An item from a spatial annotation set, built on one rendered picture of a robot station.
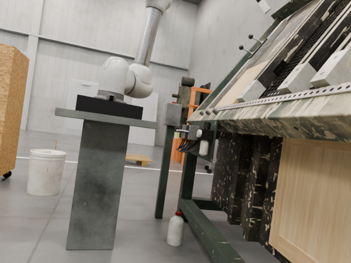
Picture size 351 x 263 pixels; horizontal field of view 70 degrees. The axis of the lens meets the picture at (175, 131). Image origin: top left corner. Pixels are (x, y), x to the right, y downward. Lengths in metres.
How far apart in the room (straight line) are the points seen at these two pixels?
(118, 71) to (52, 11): 9.96
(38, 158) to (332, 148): 2.14
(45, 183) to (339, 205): 2.15
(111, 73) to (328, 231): 1.25
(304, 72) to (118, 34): 10.34
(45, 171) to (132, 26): 9.38
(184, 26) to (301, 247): 11.15
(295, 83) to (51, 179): 2.08
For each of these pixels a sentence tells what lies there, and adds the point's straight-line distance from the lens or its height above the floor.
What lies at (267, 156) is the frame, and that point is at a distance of 1.39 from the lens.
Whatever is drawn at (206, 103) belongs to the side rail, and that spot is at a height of 0.98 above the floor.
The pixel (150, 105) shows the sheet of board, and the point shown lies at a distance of 10.33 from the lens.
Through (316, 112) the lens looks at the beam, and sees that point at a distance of 0.77.
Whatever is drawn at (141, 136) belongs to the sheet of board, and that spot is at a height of 0.31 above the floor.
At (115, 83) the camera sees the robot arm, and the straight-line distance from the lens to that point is 1.49.
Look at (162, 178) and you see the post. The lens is 2.04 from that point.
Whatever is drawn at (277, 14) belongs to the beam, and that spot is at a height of 1.83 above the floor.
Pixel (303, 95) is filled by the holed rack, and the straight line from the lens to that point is 0.89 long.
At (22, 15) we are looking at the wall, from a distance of 11.49.
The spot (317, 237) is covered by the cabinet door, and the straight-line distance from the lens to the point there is 1.12.
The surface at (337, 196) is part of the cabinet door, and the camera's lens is 1.04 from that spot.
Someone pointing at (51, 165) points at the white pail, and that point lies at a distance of 2.45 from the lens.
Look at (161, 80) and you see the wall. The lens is 10.97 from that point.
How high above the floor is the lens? 0.72
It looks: level
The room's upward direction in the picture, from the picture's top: 8 degrees clockwise
